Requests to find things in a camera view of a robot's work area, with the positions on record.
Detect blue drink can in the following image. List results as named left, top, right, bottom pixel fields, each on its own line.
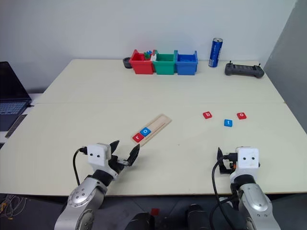
left=208, top=37, right=224, bottom=68

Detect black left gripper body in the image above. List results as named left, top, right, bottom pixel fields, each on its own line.
left=108, top=154, right=132, bottom=177

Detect dark laptop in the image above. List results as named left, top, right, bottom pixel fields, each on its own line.
left=0, top=61, right=33, bottom=132

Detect grey handheld controller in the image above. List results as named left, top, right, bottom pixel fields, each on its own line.
left=224, top=60, right=265, bottom=79

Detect dark rounded shape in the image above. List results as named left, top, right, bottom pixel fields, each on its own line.
left=185, top=203, right=212, bottom=230
left=124, top=211, right=155, bottom=230

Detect wooden tile holder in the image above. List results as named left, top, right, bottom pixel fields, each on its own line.
left=130, top=113, right=173, bottom=148

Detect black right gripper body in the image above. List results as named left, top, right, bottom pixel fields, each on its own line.
left=220, top=153, right=237, bottom=175

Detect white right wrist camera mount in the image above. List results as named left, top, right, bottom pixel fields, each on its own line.
left=234, top=147, right=260, bottom=175

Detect blue letter tile o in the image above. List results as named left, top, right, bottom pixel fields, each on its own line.
left=139, top=127, right=153, bottom=138

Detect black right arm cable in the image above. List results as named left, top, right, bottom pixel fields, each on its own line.
left=209, top=153, right=241, bottom=230

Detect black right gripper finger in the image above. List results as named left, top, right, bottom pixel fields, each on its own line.
left=216, top=146, right=224, bottom=166

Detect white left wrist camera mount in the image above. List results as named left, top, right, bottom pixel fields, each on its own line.
left=86, top=143, right=112, bottom=166

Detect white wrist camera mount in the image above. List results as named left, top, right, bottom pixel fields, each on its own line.
left=86, top=143, right=112, bottom=166
left=234, top=147, right=260, bottom=175

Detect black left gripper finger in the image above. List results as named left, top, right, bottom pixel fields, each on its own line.
left=109, top=139, right=120, bottom=157
left=125, top=143, right=141, bottom=167

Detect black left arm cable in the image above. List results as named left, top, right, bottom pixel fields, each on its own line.
left=72, top=146, right=88, bottom=186

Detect red plastic bin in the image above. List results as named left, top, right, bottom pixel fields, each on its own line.
left=129, top=49, right=155, bottom=75

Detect green plastic bin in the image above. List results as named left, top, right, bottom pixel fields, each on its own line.
left=152, top=50, right=177, bottom=76

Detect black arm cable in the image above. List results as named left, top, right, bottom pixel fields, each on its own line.
left=72, top=146, right=88, bottom=186
left=209, top=153, right=241, bottom=230

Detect tangled floor cables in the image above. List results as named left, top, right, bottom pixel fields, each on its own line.
left=0, top=193, right=27, bottom=220

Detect blue plastic bin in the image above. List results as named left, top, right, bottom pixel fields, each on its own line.
left=174, top=50, right=199, bottom=76

